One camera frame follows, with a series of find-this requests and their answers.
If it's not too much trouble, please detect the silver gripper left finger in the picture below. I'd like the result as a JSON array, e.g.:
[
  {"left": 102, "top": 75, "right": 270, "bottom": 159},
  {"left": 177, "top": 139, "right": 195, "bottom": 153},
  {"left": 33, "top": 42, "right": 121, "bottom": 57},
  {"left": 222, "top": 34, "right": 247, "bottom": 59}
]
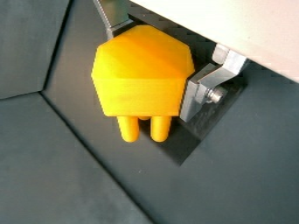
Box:
[{"left": 94, "top": 0, "right": 135, "bottom": 39}]

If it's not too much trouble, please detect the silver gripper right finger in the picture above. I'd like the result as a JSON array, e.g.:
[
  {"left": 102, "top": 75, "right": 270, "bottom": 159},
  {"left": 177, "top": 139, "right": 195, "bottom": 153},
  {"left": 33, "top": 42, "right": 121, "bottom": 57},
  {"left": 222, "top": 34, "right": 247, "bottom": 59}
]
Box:
[{"left": 181, "top": 44, "right": 249, "bottom": 122}]

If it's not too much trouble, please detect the yellow three prong object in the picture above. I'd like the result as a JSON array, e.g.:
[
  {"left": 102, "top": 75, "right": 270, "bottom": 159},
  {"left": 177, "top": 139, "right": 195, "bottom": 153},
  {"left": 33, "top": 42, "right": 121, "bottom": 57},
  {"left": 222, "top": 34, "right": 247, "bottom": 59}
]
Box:
[{"left": 91, "top": 25, "right": 194, "bottom": 143}]

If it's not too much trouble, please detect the black curved fixture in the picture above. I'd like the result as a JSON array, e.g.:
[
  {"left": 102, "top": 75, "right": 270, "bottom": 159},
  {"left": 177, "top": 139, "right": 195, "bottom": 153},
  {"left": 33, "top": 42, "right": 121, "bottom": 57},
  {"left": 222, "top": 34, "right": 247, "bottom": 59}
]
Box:
[{"left": 153, "top": 18, "right": 246, "bottom": 165}]

